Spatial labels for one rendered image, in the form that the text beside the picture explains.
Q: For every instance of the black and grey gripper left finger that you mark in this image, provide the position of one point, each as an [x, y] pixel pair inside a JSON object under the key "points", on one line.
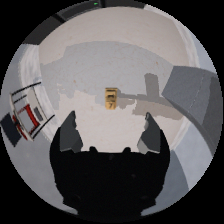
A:
{"points": [[66, 142]]}

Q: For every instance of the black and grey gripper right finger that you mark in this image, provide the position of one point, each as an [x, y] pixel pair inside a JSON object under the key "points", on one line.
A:
{"points": [[153, 143]]}

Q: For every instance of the tan wooden cube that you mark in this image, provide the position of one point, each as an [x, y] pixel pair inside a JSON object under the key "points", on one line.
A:
{"points": [[110, 105], [111, 95]]}

